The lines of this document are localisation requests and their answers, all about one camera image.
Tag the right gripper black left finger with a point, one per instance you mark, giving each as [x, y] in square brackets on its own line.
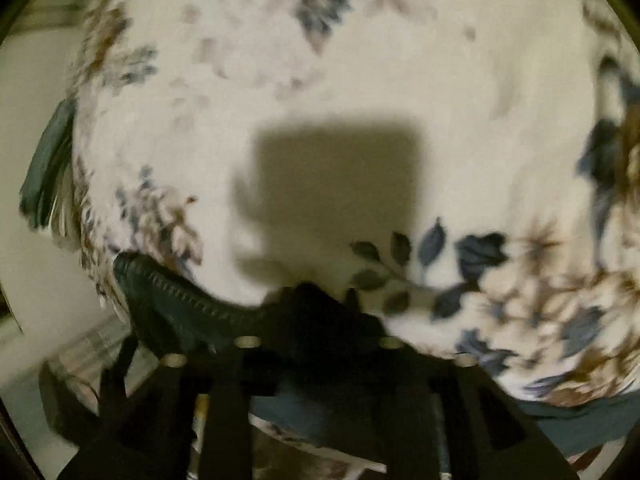
[188, 420]

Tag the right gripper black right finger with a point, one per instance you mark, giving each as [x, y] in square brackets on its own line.
[436, 419]

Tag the dark green denim pant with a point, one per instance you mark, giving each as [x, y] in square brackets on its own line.
[318, 362]

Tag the floral cream fleece blanket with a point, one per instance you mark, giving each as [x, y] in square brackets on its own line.
[488, 149]

